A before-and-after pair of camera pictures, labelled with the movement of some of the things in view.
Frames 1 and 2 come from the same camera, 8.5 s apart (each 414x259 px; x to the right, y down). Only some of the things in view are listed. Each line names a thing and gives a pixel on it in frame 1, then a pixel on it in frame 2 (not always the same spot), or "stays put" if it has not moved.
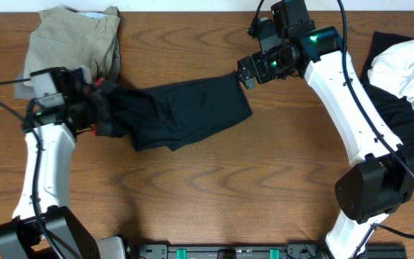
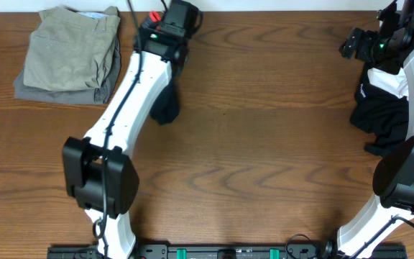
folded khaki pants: [66, 38] stays put
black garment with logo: [405, 123] stays put
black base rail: [264, 251] stays put
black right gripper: [257, 62] to [363, 52]
